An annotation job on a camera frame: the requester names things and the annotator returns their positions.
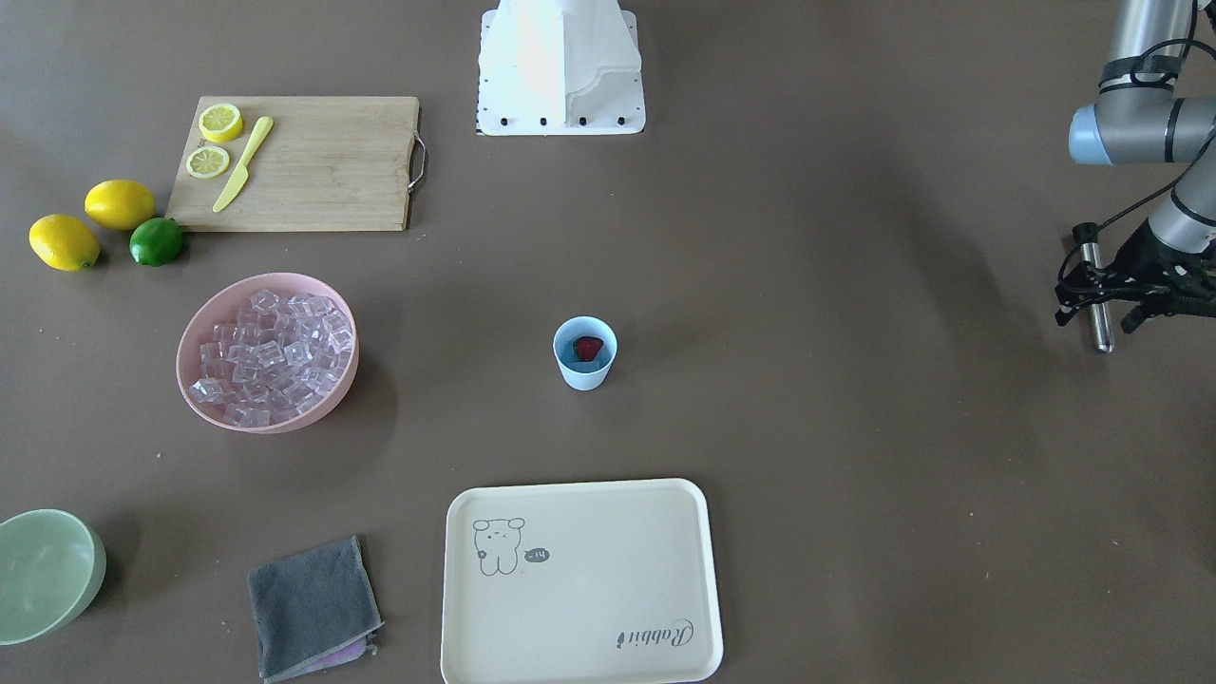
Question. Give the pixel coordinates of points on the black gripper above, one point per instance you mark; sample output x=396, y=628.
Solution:
x=1150, y=260

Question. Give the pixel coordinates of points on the steel muddler rod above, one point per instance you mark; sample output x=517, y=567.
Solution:
x=1085, y=235

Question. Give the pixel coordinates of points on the red strawberry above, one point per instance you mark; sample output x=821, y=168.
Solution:
x=587, y=348

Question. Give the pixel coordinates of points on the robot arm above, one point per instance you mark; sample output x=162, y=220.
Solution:
x=1139, y=118

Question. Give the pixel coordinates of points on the light blue plastic cup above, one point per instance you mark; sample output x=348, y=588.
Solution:
x=584, y=376

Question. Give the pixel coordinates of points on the clear ice cube pile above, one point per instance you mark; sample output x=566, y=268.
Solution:
x=274, y=356

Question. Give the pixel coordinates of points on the cream rabbit tray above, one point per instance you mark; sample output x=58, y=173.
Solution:
x=612, y=582

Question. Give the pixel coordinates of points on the wooden cutting board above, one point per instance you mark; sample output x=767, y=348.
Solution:
x=329, y=163

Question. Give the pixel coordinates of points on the pink bowl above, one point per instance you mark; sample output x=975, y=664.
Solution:
x=266, y=413

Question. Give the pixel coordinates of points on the grey folded cloth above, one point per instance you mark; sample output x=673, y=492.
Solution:
x=313, y=611

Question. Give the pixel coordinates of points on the yellow plastic knife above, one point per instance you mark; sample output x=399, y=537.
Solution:
x=240, y=172

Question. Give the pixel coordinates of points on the lemon half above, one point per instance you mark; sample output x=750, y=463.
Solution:
x=207, y=162
x=220, y=123

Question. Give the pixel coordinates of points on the green lime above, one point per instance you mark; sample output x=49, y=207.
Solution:
x=156, y=242

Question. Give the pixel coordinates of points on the yellow lemon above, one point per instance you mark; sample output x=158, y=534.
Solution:
x=120, y=204
x=64, y=243

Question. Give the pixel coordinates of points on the green ceramic bowl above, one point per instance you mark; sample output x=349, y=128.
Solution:
x=52, y=567

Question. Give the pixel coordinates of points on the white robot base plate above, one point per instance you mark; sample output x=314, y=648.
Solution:
x=559, y=68

